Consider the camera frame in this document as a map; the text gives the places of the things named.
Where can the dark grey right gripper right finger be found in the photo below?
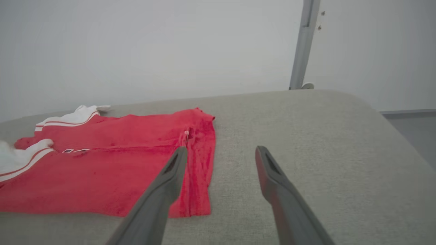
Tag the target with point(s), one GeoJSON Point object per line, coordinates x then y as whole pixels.
{"type": "Point", "coordinates": [293, 214]}

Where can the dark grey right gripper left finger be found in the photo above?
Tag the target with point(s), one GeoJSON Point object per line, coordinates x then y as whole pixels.
{"type": "Point", "coordinates": [153, 211]}

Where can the red and white shirt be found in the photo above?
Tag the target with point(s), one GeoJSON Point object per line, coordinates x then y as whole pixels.
{"type": "Point", "coordinates": [102, 163]}

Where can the grey skirting board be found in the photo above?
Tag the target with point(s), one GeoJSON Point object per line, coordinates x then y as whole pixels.
{"type": "Point", "coordinates": [408, 114]}

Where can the grey rounded post foot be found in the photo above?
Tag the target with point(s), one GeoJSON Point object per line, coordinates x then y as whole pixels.
{"type": "Point", "coordinates": [308, 86]}

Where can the grey metal post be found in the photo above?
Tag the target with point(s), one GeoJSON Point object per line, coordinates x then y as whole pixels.
{"type": "Point", "coordinates": [303, 44]}

